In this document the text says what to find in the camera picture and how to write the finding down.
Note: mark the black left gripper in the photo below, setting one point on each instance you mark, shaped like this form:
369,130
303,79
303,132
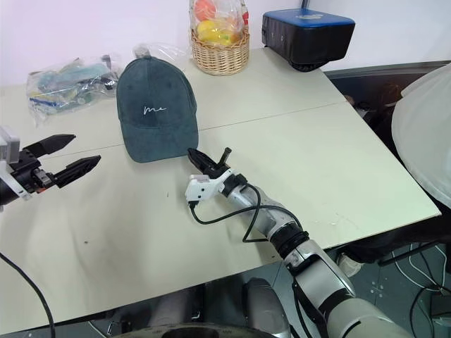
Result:
30,172

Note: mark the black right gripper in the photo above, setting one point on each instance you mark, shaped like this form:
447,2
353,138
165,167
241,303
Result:
216,172

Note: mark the dark green baseball cap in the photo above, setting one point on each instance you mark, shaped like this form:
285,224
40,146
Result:
155,91

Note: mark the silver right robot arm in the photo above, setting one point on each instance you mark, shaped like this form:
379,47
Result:
317,274

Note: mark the clear bag of mixed items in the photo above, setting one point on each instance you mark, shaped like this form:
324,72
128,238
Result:
67,88

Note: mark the woven wicker basket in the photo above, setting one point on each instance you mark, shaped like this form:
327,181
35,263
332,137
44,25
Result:
220,56

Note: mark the empty clear plastic bag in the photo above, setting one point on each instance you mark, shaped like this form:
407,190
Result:
165,53

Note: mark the yellow fruit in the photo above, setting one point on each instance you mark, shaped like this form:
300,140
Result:
209,31

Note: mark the clear plastic fruit wrap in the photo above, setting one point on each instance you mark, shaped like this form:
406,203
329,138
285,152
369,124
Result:
229,21

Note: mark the orange fruit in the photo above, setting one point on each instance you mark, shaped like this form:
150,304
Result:
204,8

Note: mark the black box with blue lid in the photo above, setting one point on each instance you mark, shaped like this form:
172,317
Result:
310,38

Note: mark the white shoe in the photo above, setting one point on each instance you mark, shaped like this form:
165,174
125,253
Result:
349,264

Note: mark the black side desk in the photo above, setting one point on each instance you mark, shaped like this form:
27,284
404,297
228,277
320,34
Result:
366,81

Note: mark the white translucent cover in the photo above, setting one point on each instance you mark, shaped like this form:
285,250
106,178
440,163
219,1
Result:
423,134

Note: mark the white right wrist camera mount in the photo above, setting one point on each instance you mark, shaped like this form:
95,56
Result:
201,192

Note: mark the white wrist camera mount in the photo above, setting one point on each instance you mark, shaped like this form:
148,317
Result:
10,148
201,192

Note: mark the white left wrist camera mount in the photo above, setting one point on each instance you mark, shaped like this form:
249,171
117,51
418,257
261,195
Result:
10,148

